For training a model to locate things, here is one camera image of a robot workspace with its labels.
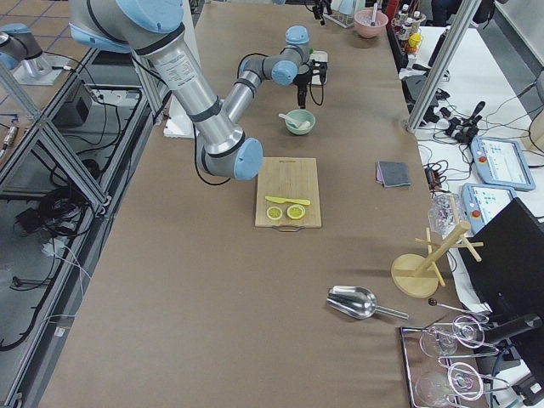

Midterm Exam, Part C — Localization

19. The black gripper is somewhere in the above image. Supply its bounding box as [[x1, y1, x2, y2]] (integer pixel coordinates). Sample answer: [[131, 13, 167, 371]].
[[294, 69, 311, 108]]

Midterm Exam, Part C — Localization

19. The white ceramic spoon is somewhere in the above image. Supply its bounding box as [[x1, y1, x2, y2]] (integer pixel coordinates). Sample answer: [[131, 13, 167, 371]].
[[278, 113, 301, 128]]

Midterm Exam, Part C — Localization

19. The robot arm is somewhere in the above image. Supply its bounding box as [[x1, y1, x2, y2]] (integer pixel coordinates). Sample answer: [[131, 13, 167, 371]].
[[69, 0, 309, 180]]

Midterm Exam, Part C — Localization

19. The mint green bowl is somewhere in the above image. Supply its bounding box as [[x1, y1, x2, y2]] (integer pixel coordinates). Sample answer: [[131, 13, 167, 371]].
[[284, 109, 316, 135]]

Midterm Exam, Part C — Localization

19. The pink bowl with ice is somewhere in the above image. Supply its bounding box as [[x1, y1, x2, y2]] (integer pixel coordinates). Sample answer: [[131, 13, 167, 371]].
[[354, 9, 388, 38]]

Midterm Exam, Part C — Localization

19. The cream rabbit tray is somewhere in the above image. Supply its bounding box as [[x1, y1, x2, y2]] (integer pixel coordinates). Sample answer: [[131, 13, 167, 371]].
[[310, 50, 329, 86]]

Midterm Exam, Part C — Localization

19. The bamboo cutting board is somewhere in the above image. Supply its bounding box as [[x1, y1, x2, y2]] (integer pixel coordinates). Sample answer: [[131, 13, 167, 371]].
[[254, 157, 322, 230]]

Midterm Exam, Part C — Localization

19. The yellow plastic knife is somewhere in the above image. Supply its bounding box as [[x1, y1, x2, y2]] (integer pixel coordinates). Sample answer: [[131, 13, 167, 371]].
[[264, 195, 311, 206]]

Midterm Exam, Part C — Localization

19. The pink purple cloth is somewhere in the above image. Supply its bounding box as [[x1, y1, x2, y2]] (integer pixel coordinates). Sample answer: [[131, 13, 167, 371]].
[[376, 162, 383, 184]]

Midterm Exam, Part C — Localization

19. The grey folded cloth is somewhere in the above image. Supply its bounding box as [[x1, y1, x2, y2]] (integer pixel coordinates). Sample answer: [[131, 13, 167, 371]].
[[376, 161, 411, 188]]

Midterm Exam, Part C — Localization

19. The single lemon slice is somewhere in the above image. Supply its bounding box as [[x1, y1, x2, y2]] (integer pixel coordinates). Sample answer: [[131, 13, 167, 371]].
[[266, 206, 283, 221]]

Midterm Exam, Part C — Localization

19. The teach pendant far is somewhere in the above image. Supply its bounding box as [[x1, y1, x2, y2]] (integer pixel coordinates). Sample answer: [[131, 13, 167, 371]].
[[470, 136, 536, 191]]

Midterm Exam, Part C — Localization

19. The teach pendant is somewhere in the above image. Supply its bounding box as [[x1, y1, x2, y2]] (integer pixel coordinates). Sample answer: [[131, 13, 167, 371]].
[[470, 136, 536, 191], [461, 183, 517, 234]]

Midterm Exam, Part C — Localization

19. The teach pendant near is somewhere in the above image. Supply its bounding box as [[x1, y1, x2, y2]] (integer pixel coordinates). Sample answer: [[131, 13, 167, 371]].
[[461, 183, 517, 234]]

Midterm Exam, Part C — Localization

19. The metal scoop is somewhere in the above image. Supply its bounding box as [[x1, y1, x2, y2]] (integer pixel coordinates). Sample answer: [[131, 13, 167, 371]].
[[326, 286, 410, 320]]

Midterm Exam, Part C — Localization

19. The wooden mug tree stand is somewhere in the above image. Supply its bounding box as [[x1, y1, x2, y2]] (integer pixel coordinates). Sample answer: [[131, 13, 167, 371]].
[[390, 198, 485, 299]]

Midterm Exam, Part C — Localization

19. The black monitor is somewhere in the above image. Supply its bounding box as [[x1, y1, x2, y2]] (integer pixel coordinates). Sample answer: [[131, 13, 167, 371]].
[[460, 198, 543, 317]]

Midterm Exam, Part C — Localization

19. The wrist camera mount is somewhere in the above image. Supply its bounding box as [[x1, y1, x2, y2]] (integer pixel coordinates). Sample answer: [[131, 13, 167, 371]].
[[310, 59, 328, 86]]

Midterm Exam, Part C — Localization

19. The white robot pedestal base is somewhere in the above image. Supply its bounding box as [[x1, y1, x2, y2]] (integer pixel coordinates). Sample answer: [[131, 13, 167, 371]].
[[163, 93, 195, 139]]

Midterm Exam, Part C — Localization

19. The aluminium frame post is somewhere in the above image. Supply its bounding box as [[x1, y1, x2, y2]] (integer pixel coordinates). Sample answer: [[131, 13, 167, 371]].
[[405, 0, 481, 133]]

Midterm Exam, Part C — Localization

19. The black wire glass rack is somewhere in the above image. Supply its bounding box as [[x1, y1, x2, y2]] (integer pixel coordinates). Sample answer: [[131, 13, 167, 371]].
[[399, 315, 510, 407]]

